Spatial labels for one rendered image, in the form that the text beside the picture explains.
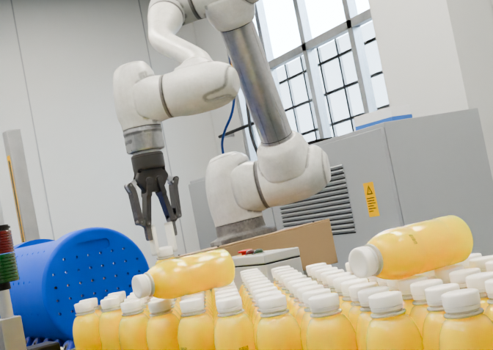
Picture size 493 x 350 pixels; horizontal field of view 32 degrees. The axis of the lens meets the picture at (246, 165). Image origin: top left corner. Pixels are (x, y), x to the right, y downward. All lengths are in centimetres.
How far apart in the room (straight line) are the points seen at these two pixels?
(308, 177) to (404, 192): 101
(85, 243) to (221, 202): 64
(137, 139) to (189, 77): 19
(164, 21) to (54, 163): 520
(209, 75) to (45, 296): 64
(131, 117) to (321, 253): 83
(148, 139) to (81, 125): 561
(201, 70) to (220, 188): 76
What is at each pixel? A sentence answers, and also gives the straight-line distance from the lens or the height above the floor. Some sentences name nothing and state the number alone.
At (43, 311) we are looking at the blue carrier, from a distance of 207.
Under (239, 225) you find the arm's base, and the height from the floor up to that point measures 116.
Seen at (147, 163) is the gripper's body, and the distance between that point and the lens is 194.
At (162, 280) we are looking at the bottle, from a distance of 144.
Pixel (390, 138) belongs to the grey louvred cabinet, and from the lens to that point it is 348.
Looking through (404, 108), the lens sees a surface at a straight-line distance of 376.
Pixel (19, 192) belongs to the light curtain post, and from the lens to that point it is 352.
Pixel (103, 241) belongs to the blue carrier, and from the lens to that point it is 211.
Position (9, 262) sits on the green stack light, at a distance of 153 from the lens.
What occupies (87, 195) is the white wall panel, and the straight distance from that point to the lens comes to 747.
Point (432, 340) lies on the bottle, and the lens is 97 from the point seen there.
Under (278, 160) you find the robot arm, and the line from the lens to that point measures 252.
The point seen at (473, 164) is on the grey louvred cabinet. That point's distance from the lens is 372.
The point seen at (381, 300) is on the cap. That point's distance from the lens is 99.
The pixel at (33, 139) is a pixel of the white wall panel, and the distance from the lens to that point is 743.
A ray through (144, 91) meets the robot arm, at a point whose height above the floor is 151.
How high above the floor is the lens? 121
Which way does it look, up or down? 3 degrees up
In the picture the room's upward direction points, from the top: 11 degrees counter-clockwise
